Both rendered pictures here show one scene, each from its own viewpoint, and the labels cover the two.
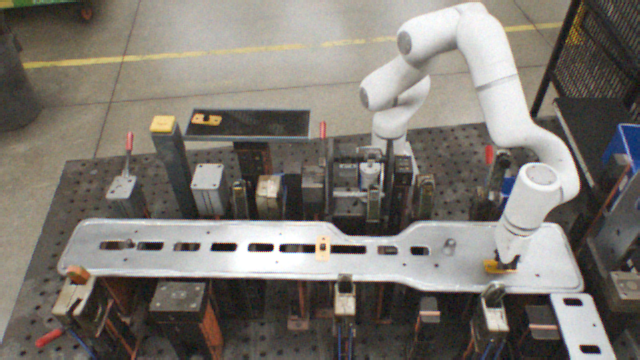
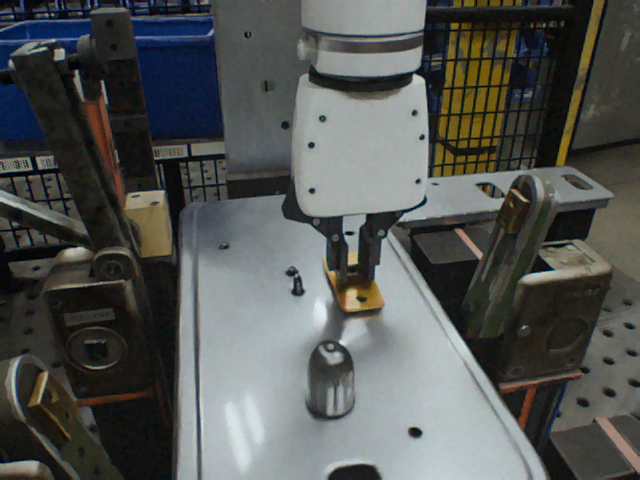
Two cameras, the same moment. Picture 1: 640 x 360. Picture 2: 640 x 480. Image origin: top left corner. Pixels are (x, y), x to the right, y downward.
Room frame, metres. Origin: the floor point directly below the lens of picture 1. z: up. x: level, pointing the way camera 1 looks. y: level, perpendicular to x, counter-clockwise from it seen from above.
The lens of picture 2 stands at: (0.84, -0.08, 1.28)
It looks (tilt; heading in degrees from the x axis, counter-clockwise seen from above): 31 degrees down; 255
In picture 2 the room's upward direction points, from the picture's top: straight up
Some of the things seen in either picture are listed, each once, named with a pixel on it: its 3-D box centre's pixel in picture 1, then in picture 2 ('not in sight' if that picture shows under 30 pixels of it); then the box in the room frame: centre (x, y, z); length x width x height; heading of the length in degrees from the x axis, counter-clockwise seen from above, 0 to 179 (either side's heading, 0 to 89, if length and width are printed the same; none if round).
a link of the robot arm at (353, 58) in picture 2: (521, 217); (358, 49); (0.71, -0.45, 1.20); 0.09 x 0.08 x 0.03; 177
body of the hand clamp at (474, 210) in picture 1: (475, 231); (130, 417); (0.93, -0.46, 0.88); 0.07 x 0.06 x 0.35; 177
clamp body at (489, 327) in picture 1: (478, 346); (515, 403); (0.56, -0.38, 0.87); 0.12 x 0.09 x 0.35; 177
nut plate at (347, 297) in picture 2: (501, 265); (352, 275); (0.71, -0.45, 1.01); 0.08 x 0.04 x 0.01; 87
